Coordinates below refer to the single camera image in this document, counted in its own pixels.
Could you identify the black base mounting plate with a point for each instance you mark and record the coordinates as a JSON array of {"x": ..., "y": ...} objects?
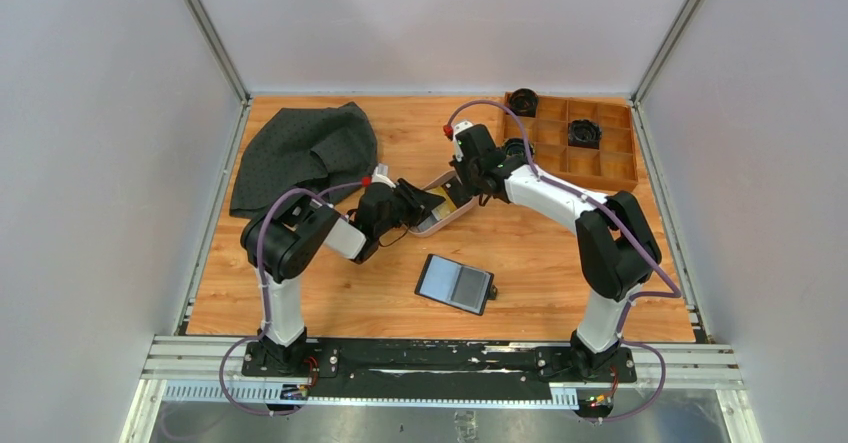
[{"x": 415, "y": 369}]

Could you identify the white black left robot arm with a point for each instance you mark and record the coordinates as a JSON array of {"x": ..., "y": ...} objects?
[{"x": 349, "y": 219}]

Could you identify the rolled dark belt top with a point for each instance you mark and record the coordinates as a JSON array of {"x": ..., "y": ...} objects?
[{"x": 523, "y": 102}]

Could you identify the black leather card holder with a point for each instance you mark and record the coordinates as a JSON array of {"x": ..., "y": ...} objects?
[{"x": 457, "y": 285}]

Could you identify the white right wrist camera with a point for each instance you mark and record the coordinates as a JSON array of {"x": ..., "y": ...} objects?
[{"x": 453, "y": 129}]

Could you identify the black VIP credit card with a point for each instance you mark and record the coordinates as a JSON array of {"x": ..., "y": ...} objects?
[{"x": 457, "y": 191}]

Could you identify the gold credit card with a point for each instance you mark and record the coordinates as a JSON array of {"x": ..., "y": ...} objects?
[{"x": 450, "y": 202}]

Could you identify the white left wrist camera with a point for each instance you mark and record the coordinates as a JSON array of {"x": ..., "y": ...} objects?
[{"x": 380, "y": 175}]

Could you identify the aluminium frame rail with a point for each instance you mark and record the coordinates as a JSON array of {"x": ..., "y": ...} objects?
[{"x": 184, "y": 369}]

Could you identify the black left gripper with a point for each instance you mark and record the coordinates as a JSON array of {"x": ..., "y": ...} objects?
[{"x": 418, "y": 202}]

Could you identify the pink oval plastic tray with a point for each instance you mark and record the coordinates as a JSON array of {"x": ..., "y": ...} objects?
[{"x": 430, "y": 225}]

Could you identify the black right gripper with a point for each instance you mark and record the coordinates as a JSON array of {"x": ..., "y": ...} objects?
[{"x": 474, "y": 190}]

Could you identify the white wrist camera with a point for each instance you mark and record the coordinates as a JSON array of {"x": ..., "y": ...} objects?
[
  {"x": 380, "y": 175},
  {"x": 453, "y": 129}
]

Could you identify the wooden compartment organizer box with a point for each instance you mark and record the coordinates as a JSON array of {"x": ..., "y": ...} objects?
[{"x": 612, "y": 167}]

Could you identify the dark green dotted cloth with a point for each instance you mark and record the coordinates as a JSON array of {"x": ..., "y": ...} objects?
[{"x": 316, "y": 149}]

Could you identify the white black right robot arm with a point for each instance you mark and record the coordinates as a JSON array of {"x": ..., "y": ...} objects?
[{"x": 617, "y": 249}]

